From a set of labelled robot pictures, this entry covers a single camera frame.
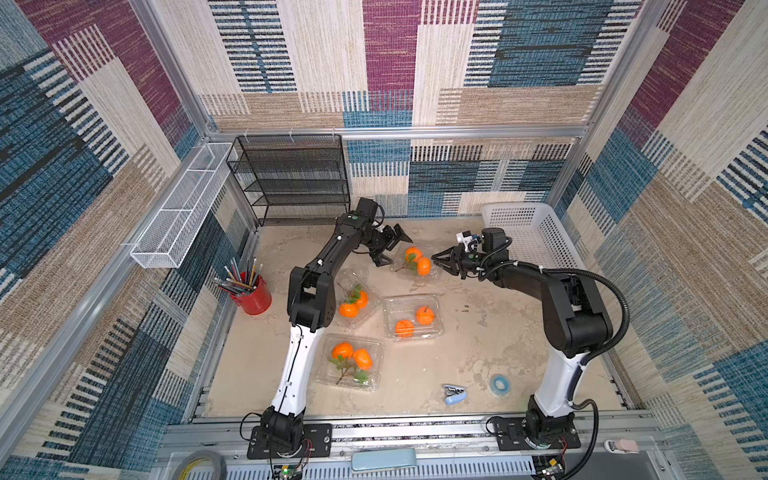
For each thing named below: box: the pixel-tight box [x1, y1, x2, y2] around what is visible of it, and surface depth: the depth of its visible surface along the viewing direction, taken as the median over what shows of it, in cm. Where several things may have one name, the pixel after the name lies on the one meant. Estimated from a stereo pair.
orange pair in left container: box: [338, 290, 369, 318], surface depth 95 cm
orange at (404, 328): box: [395, 319, 414, 338], surface depth 91 cm
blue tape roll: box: [489, 374, 511, 397], surface depth 83 cm
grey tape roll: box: [171, 450, 228, 480], surface depth 71 cm
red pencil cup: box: [218, 271, 272, 316], surface depth 94 cm
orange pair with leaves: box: [394, 246, 432, 276], surface depth 101 cm
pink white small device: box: [603, 438, 640, 454], surface depth 71 cm
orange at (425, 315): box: [415, 305, 435, 325], surface depth 93 cm
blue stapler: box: [442, 384, 468, 405], surface depth 81 cm
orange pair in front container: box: [331, 342, 373, 371], surface depth 84 cm
